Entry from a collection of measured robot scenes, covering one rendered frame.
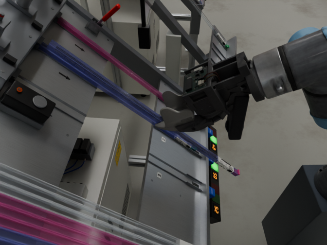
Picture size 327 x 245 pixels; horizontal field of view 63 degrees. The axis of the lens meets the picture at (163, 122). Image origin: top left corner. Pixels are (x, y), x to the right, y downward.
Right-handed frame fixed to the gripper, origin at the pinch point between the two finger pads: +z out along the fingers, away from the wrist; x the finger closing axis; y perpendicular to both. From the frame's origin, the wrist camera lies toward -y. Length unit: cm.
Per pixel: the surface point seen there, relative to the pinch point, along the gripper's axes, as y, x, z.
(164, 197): -15.4, 7.9, 8.6
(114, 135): -19.5, -23.8, 36.7
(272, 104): -121, -112, -7
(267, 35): -128, -210, -18
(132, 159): -46, -33, 51
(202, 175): -27.4, -3.4, 4.5
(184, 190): -21.7, 3.4, 6.9
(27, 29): 27.0, -6.8, 13.4
